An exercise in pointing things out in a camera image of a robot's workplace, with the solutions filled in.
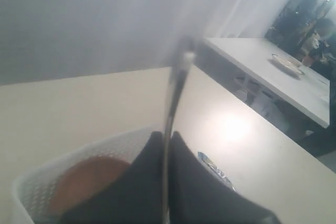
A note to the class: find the white perforated plastic basket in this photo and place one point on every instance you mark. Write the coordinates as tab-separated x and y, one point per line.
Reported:
33	190

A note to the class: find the stainless steel fork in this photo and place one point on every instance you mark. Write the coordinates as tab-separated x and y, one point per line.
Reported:
186	54

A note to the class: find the grey neighbouring table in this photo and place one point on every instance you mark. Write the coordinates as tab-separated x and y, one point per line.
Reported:
309	93

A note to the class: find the white plate on far table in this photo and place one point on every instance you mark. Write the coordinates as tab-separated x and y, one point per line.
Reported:
285	65

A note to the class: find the person in background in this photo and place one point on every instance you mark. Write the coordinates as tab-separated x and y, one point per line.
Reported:
313	45

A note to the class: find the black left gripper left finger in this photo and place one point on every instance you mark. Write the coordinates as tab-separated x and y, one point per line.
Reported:
135	197

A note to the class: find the terracotta brown plate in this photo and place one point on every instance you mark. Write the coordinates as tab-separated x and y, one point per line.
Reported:
84	180

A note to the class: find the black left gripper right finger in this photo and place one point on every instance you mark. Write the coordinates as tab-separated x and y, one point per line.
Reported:
197	196

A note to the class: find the blue potato chips bag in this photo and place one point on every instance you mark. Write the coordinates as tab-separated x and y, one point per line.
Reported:
215	170

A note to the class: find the grey backdrop curtain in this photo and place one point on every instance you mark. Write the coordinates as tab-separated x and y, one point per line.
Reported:
53	39

